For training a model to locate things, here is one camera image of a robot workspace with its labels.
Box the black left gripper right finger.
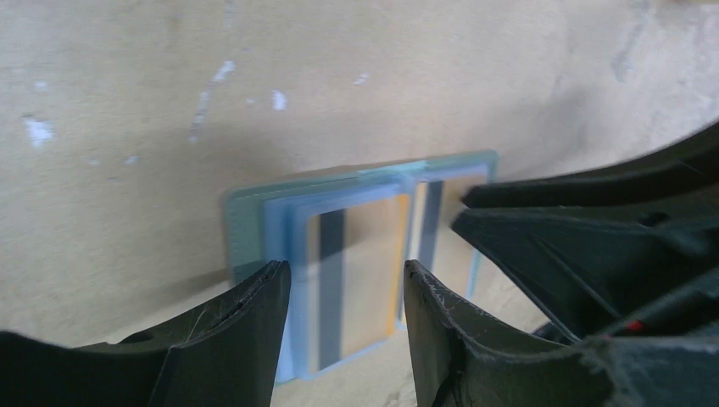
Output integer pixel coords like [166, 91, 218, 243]
[404, 260, 718, 406]

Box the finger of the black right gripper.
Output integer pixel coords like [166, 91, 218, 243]
[462, 123, 718, 209]
[452, 187, 718, 341]

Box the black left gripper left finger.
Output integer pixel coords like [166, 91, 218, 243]
[1, 261, 291, 406]

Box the green leather card holder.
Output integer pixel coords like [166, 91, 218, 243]
[222, 150, 499, 384]

